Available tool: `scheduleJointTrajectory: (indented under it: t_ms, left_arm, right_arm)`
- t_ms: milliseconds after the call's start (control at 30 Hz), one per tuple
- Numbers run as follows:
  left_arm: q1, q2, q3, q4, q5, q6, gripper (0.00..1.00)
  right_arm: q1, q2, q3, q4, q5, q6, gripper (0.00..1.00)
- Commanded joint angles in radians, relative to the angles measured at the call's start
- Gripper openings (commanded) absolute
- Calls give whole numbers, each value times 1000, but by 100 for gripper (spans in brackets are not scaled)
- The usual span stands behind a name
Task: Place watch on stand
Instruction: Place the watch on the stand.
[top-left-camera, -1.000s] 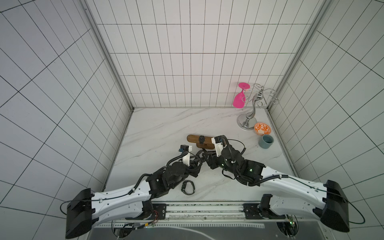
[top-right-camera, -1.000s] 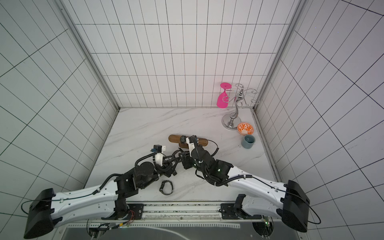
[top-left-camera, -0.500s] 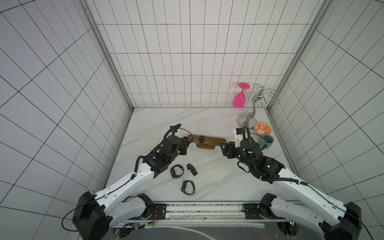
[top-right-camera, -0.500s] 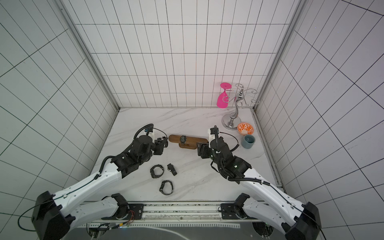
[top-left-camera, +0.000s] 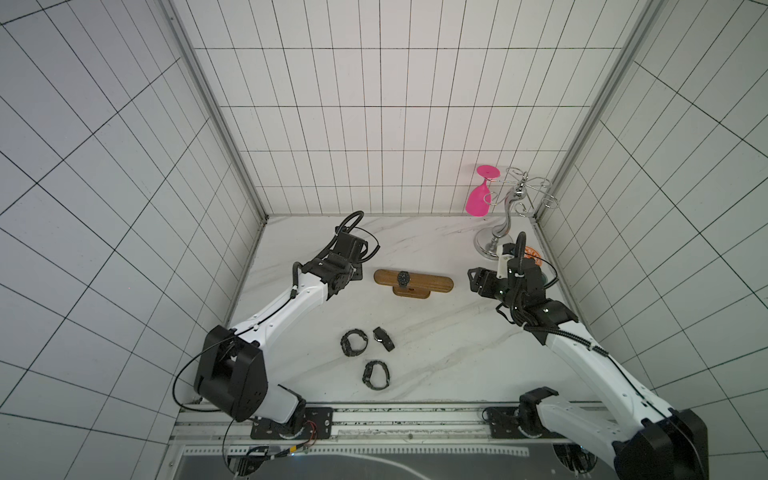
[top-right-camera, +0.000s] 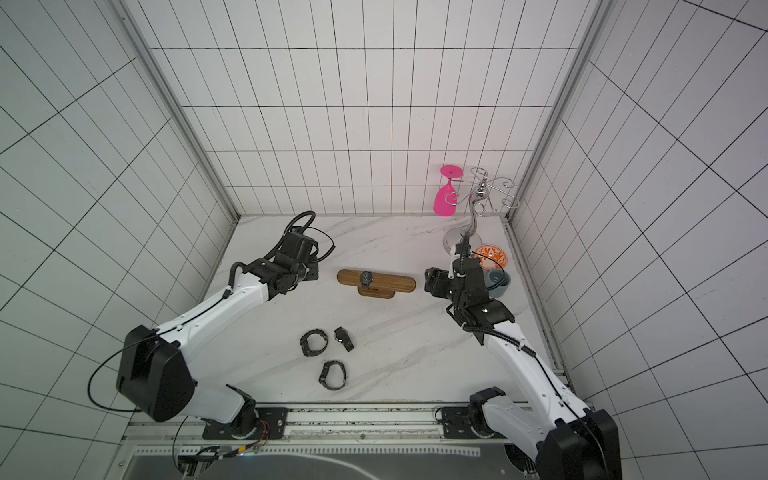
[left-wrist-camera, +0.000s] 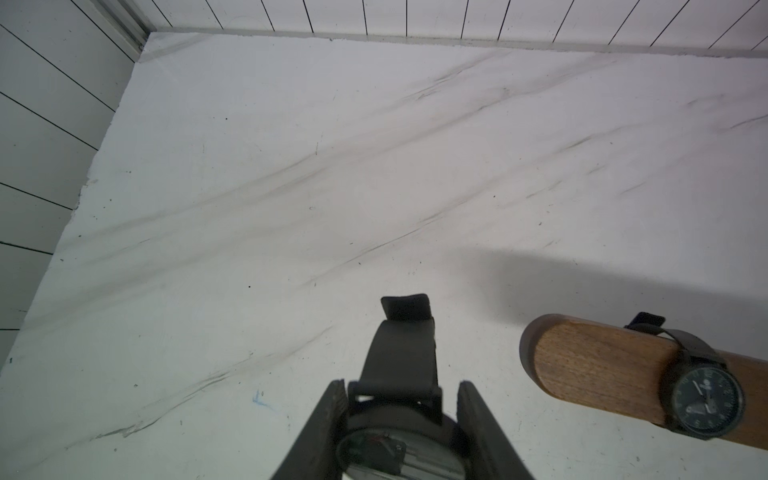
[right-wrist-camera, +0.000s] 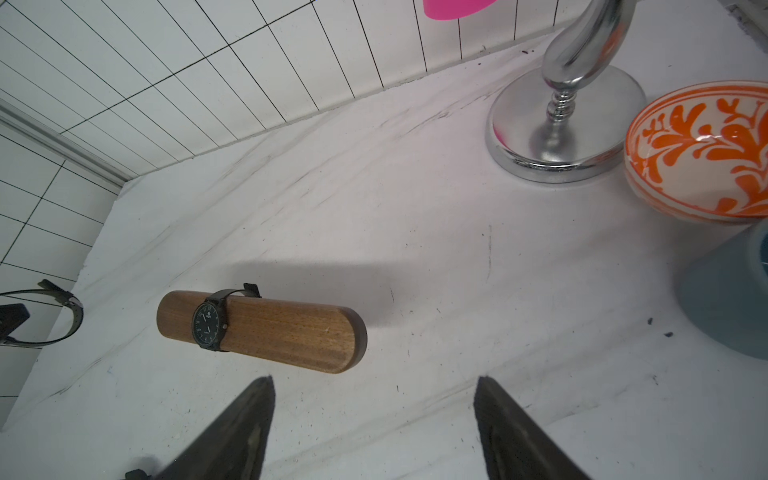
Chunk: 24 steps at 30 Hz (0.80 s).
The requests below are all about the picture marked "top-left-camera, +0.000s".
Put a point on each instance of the white perforated cable strip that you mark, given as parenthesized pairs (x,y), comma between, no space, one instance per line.
(359,449)

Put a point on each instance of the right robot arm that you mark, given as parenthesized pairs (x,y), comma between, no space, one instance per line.
(646,438)

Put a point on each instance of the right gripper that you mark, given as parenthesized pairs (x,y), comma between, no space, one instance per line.
(489,282)

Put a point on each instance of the orange patterned white bowl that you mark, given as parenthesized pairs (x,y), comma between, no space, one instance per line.
(531,253)

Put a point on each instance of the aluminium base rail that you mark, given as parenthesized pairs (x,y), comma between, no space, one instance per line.
(348,423)

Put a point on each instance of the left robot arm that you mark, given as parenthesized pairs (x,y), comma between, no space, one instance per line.
(233,367)

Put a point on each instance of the brown wooden watch stand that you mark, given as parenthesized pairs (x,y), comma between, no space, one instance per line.
(420,287)

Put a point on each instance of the chrome wire glass holder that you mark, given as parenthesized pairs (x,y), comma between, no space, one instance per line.
(519,194)

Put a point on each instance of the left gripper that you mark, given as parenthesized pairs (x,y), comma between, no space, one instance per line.
(357,274)

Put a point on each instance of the black rugged digital watch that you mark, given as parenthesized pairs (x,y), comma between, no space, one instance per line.
(376,375)

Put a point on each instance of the black round analog watch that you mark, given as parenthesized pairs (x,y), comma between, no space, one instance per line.
(403,279)

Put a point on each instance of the chunky black sport watch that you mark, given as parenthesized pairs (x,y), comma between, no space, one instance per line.
(354,343)

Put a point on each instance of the small black square watch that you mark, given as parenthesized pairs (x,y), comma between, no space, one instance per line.
(384,338)

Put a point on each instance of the pink plastic wine glass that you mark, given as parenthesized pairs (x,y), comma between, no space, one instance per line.
(478,201)

